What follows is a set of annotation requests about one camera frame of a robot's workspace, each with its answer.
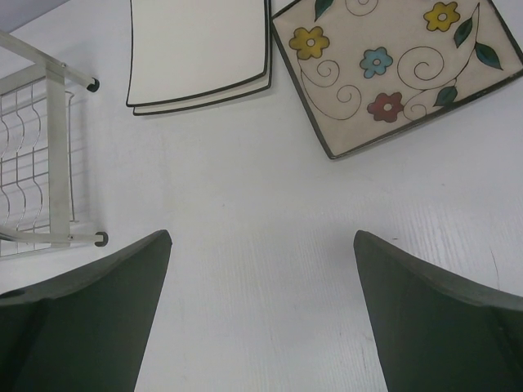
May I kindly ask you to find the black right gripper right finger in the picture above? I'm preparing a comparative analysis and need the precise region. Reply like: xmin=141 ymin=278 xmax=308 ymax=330
xmin=353 ymin=230 xmax=522 ymax=391

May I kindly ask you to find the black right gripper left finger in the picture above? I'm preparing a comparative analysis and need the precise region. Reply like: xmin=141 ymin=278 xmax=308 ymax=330
xmin=1 ymin=229 xmax=172 ymax=391

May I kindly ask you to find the cream floral plate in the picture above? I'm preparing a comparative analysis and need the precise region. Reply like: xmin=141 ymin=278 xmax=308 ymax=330
xmin=271 ymin=0 xmax=522 ymax=159

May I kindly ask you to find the stainless steel dish rack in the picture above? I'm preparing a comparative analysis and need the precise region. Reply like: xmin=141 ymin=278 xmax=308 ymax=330
xmin=1 ymin=32 xmax=109 ymax=258

